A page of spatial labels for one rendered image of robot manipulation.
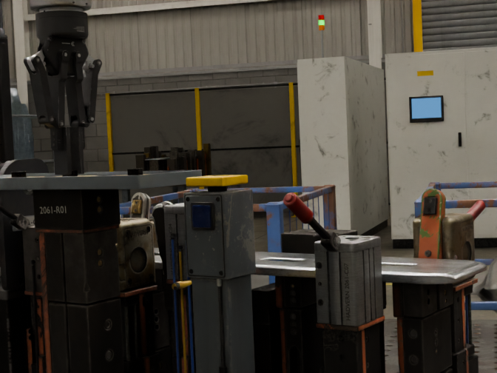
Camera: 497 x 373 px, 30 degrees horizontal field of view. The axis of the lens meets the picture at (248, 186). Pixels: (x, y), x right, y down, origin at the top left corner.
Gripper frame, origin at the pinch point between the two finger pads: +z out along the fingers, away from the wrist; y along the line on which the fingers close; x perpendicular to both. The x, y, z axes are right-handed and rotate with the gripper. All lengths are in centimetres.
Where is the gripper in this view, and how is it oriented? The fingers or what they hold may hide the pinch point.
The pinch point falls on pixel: (68, 150)
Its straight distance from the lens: 139.8
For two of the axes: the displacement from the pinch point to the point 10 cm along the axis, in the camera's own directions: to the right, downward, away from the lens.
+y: 6.3, -0.6, 7.8
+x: -7.8, 0.0, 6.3
